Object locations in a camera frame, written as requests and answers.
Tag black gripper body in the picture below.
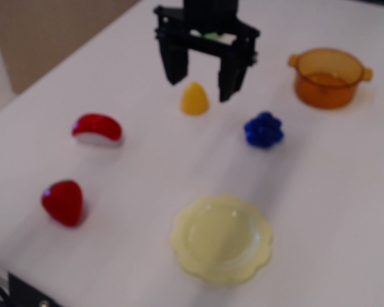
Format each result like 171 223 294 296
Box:
154 1 260 59

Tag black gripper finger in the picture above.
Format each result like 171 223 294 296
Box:
159 40 188 85
218 56 255 102

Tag pale yellow scalloped plate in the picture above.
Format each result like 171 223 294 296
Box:
171 195 273 285

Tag yellow toy corn piece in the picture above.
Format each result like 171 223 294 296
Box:
180 82 209 115

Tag blue toy grape bunch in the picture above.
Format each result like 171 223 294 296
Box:
244 112 284 149

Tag orange transparent toy pot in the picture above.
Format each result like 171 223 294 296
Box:
288 48 373 109

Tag red toy strawberry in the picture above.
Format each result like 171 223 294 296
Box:
41 180 83 227

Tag black metal corner bracket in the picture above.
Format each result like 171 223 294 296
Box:
8 272 61 307

